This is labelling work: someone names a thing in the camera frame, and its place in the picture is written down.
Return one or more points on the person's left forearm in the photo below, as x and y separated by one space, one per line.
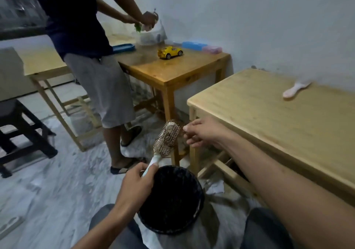
102 229

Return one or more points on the light wooden table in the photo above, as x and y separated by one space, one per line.
41 63
277 124

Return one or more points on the blue tray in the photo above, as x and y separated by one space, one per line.
123 48

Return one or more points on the blue plastic box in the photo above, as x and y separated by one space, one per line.
194 46

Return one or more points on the black stool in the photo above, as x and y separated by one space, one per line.
19 135

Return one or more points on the person's right leg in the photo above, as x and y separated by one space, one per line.
263 232

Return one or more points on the person's right forearm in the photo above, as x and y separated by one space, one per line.
291 201

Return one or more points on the orange-brown wooden table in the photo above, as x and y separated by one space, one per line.
169 71

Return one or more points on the yellow toy car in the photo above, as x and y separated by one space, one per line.
169 52

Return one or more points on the green leaves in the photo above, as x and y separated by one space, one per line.
137 27

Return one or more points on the person's left thumb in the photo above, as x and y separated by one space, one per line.
149 179

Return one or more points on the clear plastic bag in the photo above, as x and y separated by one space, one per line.
152 36

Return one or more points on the person's left leg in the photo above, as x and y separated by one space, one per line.
122 237

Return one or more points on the pink white comb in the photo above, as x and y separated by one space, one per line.
295 89

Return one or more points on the person's leg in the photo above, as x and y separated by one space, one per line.
122 237
263 232

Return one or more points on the dark sandal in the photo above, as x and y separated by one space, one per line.
122 169
133 135

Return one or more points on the black waste bin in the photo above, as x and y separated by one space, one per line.
172 201

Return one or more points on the pink plastic box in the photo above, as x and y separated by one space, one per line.
212 49

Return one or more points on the person's right hand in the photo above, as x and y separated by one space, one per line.
210 133

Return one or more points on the person's right thumb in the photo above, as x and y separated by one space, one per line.
202 122

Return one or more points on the person's left hand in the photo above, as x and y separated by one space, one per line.
133 190

